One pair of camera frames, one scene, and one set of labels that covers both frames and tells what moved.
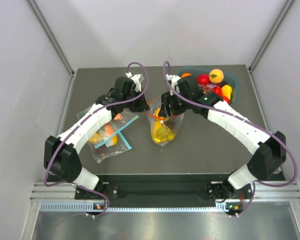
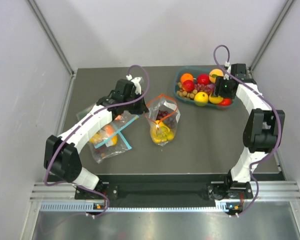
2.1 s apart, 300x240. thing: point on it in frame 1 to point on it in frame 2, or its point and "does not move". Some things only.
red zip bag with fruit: x=163 y=130 does not move
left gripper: x=142 y=105 does not move
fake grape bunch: x=206 y=88 does not move
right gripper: x=166 y=110 to x=220 y=81
